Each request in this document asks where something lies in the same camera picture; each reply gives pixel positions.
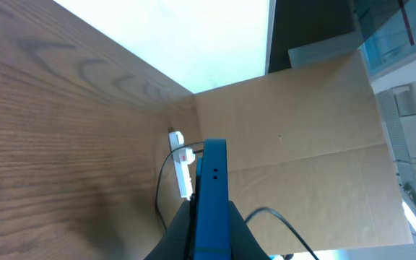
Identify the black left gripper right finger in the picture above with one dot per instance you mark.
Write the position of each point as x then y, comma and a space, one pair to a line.
242, 242

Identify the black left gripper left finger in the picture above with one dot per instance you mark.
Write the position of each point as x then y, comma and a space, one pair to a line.
175, 243

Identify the blue Galaxy smartphone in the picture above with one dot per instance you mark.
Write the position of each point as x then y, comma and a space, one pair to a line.
212, 231

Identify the white power strip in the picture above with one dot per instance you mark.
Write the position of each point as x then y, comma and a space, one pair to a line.
183, 156

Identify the brown cardboard right panel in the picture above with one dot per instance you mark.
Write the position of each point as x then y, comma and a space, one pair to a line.
308, 143

